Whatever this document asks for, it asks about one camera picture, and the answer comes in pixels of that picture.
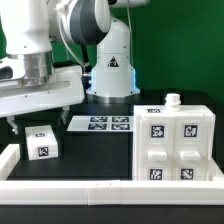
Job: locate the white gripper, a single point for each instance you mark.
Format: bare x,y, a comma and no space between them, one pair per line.
63,89

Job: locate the white cabinet top block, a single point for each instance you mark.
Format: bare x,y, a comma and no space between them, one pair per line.
41,142

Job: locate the white cabinet body box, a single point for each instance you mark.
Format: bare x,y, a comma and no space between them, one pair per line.
172,108

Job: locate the white cabinet door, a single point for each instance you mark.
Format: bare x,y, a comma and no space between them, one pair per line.
155,148
190,149

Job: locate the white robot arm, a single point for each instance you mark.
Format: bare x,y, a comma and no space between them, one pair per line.
29,81

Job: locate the white left fence rail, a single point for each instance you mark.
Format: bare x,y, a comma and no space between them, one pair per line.
8,160

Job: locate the white fence rail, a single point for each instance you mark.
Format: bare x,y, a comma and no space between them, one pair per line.
8,160
111,193
214,172

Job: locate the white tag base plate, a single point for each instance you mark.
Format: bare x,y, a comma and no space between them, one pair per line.
101,124

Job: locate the white front fence rail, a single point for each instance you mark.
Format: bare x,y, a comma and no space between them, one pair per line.
111,193

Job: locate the white right fence rail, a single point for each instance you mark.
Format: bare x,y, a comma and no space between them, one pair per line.
214,172

